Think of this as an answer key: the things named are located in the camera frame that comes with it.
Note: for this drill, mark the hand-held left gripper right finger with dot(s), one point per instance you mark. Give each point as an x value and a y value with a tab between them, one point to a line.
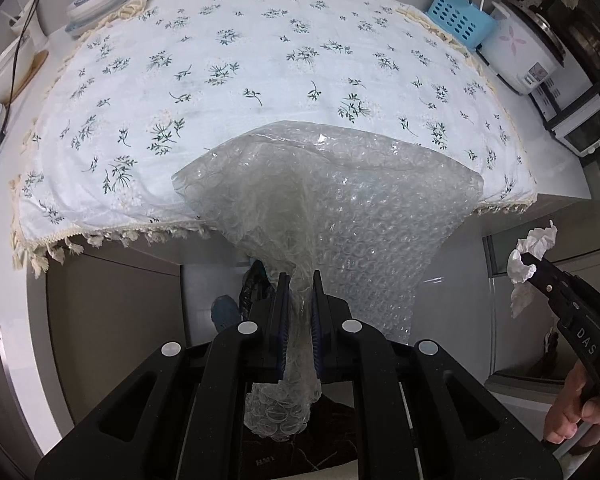
316	335

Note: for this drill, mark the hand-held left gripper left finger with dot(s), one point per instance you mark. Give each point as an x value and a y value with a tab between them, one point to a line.
281	330

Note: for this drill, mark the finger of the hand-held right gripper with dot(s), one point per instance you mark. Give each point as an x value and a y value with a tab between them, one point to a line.
547	282
572	285

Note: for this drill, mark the white tissue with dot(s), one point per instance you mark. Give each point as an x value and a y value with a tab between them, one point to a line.
540	240

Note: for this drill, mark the clear bubble wrap sheet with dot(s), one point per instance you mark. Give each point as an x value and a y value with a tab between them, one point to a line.
370	200

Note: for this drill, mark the person's right hand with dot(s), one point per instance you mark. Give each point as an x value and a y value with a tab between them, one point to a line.
565	410

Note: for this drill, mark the blue slipper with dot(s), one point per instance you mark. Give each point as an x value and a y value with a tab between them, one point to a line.
225	312

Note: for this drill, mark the white toaster oven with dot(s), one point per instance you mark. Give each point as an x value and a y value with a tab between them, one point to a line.
580	130

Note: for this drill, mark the white rice cooker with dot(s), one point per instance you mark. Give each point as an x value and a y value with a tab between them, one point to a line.
510	45

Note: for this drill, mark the dark metal rack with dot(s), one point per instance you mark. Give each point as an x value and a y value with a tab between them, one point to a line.
590	30

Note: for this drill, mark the white floral tablecloth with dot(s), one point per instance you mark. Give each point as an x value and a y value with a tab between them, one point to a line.
180	85

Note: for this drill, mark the light blue utensil basket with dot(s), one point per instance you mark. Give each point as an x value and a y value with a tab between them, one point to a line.
455	15

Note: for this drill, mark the round wooden trivet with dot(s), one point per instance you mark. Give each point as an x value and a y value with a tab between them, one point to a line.
35	65

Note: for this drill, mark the white paper cup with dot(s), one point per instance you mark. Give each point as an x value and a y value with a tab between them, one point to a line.
35	20

